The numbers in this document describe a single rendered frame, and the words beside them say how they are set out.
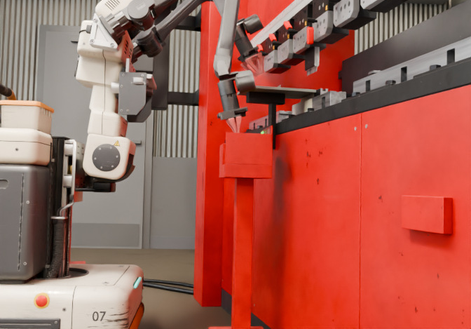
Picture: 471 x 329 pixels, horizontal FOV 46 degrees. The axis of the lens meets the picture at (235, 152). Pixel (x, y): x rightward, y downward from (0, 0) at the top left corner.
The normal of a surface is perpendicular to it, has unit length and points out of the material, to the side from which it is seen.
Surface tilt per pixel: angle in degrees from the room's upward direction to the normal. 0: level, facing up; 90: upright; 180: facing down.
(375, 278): 90
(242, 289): 90
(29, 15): 90
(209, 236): 90
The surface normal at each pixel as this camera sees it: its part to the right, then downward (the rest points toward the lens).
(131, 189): 0.07, -0.06
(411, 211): -0.97, -0.04
